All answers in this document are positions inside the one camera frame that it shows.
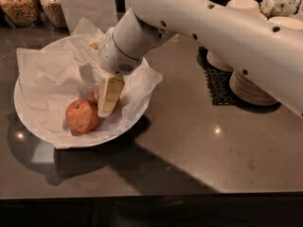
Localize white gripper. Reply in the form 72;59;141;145
88;27;142;117

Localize red apple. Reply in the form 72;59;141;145
65;98;99;133
91;86;99;103

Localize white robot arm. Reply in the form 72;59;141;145
98;0;303;115

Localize white bowl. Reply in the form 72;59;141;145
13;34;152;149

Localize white tissue paper liner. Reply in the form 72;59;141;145
16;16;164;149

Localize left white paper bag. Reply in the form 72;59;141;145
60;0;117;32

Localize right cereal jar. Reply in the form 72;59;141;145
40;0;67;28

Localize cereal jar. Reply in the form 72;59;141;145
0;0;40;26
40;0;67;28

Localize left cereal jar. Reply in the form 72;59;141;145
0;0;40;26

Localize black rubber mat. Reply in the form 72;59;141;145
197;46;244;106

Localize front stack paper bowls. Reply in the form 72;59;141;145
229;16;303;107

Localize stack paper bowls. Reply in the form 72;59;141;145
206;0;267;72
229;16;303;107

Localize rear stack paper bowls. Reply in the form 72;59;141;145
206;0;267;72

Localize bundle of wrapped packets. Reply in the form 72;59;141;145
260;0;301;18

